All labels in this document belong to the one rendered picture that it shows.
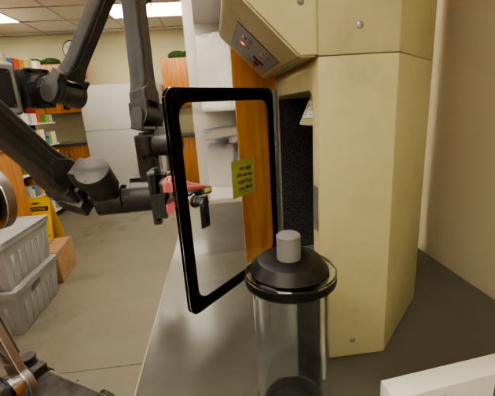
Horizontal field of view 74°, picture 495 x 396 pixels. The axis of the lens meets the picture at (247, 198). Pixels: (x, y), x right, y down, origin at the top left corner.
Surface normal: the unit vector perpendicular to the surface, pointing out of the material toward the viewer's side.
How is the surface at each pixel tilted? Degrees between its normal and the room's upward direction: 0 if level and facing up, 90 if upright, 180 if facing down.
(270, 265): 0
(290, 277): 54
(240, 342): 0
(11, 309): 96
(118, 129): 90
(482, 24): 90
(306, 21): 90
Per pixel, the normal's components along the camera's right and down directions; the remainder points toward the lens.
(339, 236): 0.10, 0.26
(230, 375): -0.06, -0.96
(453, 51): -0.99, 0.09
